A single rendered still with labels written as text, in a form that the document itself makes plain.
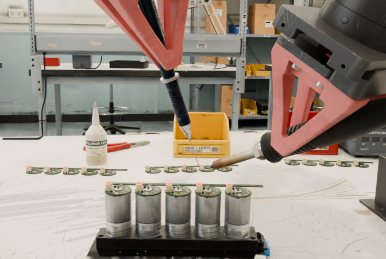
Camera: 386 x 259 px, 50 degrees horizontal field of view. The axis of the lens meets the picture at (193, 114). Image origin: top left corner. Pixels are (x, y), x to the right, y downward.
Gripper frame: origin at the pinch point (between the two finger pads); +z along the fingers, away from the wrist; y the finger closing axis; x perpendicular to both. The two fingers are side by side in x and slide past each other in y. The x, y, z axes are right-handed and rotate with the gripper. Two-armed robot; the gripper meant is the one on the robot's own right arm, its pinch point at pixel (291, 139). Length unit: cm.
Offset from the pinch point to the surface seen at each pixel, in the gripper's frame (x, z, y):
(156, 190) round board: -7.2, 11.7, 3.1
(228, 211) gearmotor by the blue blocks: -2.0, 10.7, -1.2
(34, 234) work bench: -14.3, 22.8, 9.8
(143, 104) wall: -279, 241, -270
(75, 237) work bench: -11.2, 21.1, 7.2
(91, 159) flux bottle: -29.3, 30.4, -7.1
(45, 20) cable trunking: -378, 190, -185
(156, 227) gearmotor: -5.1, 14.4, 3.6
